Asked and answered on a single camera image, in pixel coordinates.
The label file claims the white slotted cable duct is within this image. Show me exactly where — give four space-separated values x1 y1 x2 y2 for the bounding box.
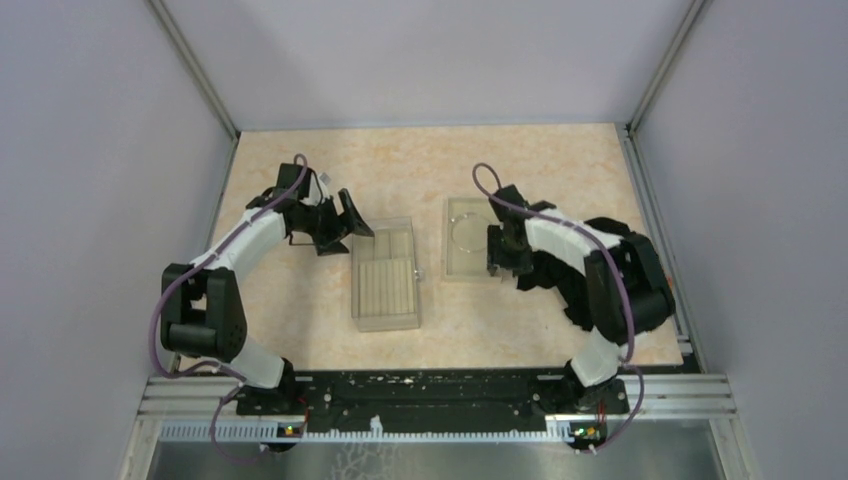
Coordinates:
159 420 574 444

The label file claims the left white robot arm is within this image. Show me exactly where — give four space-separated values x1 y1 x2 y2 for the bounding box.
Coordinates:
149 154 374 414

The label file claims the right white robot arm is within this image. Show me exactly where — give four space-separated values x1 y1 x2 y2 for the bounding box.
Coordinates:
487 185 676 412

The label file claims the black cloth with print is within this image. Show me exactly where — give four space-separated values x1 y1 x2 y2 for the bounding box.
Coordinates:
515 217 674 334

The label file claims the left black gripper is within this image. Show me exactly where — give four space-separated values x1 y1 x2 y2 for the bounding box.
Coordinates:
296 188 374 256

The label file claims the beige slotted ring tray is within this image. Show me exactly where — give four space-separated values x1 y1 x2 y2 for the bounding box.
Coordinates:
357 228 417 318

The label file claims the clear plastic box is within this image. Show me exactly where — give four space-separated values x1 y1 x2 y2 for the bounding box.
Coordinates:
349 217 425 334

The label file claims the silver wire bangle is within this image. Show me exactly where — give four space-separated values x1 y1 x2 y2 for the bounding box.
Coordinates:
448 211 492 253

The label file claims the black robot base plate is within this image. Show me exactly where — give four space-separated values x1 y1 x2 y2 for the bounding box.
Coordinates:
235 367 630 434

